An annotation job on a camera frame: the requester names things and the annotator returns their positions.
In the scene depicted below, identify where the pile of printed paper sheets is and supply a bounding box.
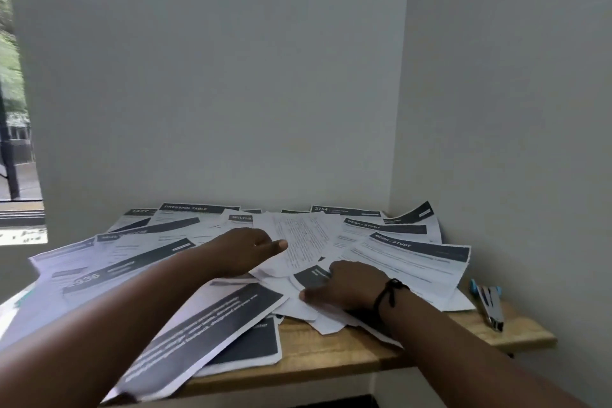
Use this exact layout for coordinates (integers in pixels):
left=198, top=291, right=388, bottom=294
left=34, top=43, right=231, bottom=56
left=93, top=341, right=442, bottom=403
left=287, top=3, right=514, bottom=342
left=0, top=201, right=476, bottom=404

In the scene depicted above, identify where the window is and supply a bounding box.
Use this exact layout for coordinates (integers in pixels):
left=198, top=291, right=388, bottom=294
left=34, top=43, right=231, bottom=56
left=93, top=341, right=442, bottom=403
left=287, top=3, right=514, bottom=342
left=0, top=0, right=48, bottom=247

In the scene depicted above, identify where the black wrist band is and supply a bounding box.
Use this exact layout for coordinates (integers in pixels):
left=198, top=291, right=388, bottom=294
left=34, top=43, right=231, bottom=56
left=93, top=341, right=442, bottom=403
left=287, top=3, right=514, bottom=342
left=374, top=278, right=411, bottom=323

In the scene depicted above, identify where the white text-only paper page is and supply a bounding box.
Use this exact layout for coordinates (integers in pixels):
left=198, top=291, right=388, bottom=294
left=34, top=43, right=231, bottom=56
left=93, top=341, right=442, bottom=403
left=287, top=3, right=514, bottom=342
left=250, top=211, right=343, bottom=279

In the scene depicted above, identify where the blue and silver stapler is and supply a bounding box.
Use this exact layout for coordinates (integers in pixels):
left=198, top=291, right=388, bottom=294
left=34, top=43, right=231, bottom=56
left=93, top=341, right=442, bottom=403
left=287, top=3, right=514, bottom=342
left=469, top=279, right=506, bottom=332

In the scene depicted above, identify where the person's left hand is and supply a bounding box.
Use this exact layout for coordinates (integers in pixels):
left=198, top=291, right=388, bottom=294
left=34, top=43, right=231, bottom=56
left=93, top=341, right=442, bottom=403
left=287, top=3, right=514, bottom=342
left=207, top=228, right=289, bottom=278

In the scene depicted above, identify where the person's right forearm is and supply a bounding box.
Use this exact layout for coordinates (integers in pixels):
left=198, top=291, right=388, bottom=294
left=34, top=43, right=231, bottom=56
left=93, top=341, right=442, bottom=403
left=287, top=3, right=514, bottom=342
left=376, top=286, right=591, bottom=408

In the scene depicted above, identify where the person's left forearm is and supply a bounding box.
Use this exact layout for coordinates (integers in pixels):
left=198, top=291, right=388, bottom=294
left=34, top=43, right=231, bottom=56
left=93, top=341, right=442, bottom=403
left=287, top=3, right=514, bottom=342
left=0, top=246, right=225, bottom=408

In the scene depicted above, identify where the person's right hand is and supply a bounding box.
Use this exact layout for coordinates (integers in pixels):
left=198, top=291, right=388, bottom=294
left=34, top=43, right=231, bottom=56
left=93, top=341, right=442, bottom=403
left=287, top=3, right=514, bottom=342
left=299, top=260, right=389, bottom=314

